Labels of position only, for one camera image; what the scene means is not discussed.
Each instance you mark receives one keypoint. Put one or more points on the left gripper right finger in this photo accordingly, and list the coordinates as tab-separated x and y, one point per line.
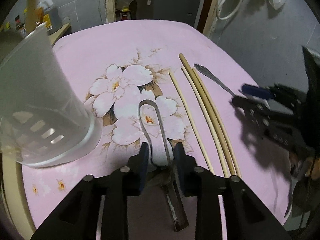
246	215

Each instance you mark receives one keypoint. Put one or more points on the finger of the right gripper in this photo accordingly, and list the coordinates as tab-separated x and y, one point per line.
254	110
255	93

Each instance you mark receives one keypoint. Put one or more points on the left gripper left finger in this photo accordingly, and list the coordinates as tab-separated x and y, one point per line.
96	208

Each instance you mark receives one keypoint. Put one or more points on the steel fork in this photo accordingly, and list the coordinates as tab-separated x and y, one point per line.
206	72

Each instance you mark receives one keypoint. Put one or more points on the steel spoon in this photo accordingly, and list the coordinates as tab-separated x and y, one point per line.
67	116

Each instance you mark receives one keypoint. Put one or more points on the person's right hand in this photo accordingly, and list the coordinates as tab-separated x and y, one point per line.
304	168

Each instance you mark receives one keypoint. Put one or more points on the pink floral table cloth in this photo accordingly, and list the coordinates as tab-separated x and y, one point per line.
113	67

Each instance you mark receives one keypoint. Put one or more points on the white plastic utensil holder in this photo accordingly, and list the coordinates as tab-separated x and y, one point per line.
31	75

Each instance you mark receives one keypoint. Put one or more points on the dark grey cabinet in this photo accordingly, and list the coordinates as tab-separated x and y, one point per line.
184	11

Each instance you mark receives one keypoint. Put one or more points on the oil jug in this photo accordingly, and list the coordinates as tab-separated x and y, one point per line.
51	16

